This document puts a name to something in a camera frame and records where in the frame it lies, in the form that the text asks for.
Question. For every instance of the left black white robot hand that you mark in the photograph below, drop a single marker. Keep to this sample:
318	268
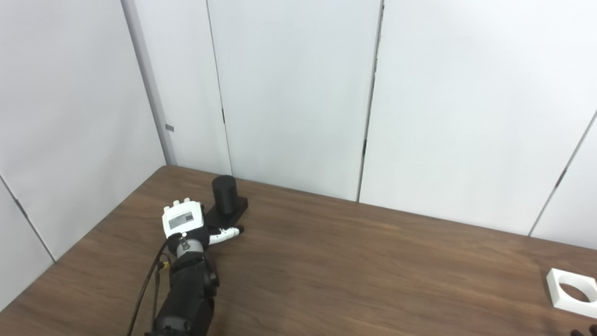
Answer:
183	218

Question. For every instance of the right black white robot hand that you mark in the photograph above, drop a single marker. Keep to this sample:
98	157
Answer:
577	333

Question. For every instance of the black peg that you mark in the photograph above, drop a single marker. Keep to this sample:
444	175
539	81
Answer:
225	193

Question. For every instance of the white square piece with hole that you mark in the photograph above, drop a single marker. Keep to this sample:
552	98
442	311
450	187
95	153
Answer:
555	289

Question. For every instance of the grey wall post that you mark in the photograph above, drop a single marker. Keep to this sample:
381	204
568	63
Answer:
149	88

